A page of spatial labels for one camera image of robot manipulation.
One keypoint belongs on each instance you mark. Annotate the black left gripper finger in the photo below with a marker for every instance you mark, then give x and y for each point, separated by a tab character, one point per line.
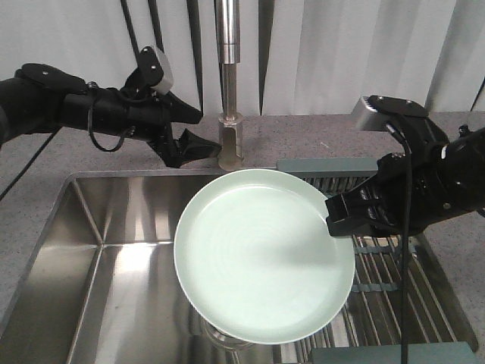
189	148
180	111

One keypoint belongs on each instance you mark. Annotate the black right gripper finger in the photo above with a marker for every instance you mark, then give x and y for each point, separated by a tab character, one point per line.
348	227
351	207

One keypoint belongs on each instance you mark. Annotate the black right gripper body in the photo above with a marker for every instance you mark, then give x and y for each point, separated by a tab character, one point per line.
407	190

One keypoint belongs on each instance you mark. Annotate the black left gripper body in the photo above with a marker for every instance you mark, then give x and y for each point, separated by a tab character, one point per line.
150	113

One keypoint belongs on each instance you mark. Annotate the pale green round plate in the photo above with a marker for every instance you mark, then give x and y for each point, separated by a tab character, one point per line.
254	257

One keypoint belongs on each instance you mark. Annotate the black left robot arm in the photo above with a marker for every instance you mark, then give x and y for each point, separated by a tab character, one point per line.
42	99

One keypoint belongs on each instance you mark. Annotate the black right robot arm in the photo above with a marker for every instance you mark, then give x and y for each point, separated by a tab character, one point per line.
461	168

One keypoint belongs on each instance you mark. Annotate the grey roll-up dish rack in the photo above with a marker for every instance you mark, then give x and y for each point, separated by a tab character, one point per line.
367	329

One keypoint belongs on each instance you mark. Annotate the stainless steel faucet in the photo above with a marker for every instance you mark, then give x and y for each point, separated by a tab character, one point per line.
228	51

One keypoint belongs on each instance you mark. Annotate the white pleated curtain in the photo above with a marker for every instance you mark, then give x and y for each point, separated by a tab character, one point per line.
296	57

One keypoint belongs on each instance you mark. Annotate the stainless steel sink basin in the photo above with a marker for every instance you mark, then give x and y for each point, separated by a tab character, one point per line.
102	288

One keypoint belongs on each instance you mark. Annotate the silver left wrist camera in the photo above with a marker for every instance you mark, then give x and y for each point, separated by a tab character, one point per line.
155	69

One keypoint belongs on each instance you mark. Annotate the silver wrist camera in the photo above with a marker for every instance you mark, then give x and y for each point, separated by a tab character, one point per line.
155	69
371	113

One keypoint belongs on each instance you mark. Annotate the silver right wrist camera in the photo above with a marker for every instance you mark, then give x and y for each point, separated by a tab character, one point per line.
371	113

